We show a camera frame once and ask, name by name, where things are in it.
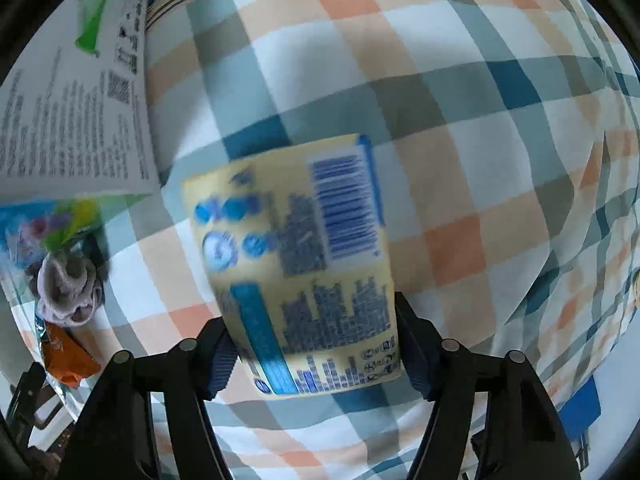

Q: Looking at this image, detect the yellow blue tissue pack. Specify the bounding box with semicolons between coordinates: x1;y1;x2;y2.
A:
182;134;400;398

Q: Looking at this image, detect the orange snack packet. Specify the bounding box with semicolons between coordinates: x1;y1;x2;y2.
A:
39;322;101;389

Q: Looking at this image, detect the purple crumpled sock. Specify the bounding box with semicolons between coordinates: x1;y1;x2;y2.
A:
26;250;104;328

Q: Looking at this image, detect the plaid quilt on table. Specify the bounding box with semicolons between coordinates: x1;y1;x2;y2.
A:
8;0;640;480

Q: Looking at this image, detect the open cardboard box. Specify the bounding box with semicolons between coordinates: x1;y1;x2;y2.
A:
1;0;158;269

